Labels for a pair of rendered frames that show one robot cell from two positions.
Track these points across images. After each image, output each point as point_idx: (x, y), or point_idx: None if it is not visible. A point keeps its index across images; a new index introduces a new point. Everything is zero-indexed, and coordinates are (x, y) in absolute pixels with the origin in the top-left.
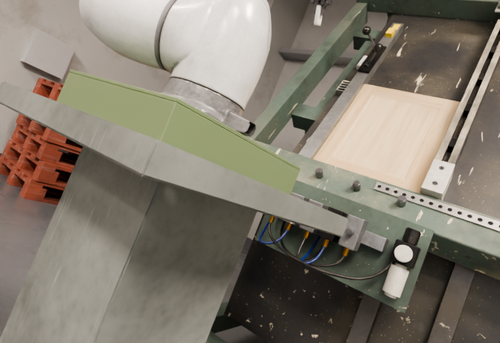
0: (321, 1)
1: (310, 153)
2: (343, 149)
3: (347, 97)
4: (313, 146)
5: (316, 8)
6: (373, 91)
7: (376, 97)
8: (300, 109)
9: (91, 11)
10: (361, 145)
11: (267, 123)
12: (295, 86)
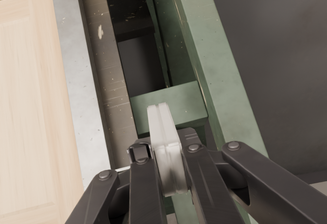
0: (193, 204)
1: None
2: (23, 41)
3: (87, 150)
4: (61, 3)
5: (174, 133)
6: (60, 215)
7: (45, 201)
8: (192, 102)
9: None
10: (1, 65)
11: None
12: (221, 104)
